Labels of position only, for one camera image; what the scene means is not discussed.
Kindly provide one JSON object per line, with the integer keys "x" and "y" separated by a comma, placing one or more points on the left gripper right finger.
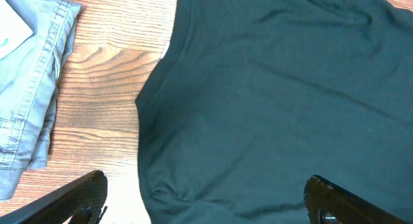
{"x": 328, "y": 203}

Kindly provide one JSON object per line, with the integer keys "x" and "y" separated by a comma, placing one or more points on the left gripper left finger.
{"x": 80, "y": 201}

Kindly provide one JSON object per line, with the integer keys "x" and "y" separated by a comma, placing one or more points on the black t-shirt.
{"x": 253, "y": 97}

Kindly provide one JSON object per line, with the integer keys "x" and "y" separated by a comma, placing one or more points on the folded grey trousers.
{"x": 29, "y": 86}

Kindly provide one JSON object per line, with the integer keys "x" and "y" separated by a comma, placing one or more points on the folded light blue garment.
{"x": 14, "y": 30}

